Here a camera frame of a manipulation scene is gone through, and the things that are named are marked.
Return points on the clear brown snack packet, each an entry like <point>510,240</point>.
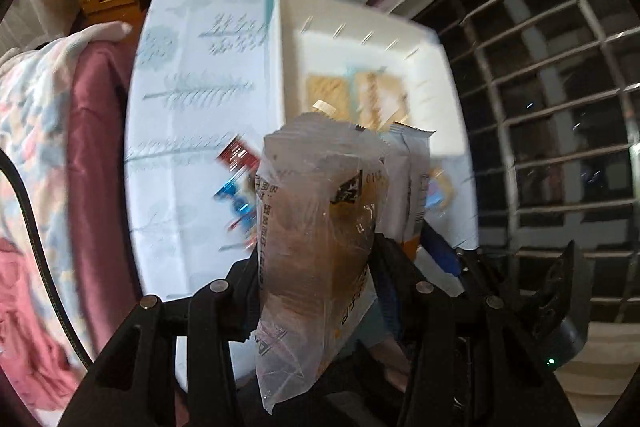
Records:
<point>315,227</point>

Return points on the metal window grille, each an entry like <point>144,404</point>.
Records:
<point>550,107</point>

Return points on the white plastic tray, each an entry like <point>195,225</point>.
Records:
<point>350,42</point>

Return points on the white snack packet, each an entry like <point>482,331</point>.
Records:
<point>407,177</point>

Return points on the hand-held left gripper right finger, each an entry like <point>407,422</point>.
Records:
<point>387,297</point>

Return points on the maroon cloth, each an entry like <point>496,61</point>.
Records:
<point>97,147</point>

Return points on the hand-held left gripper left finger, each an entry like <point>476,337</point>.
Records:
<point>242,292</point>

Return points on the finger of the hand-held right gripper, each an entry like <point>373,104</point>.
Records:
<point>440,252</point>
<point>480,274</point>

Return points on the pastel patterned blanket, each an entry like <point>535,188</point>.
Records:
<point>35,122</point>

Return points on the pink floral cloth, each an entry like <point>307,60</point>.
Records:
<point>30,322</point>

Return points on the red blue snack packet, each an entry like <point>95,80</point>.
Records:
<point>237,182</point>

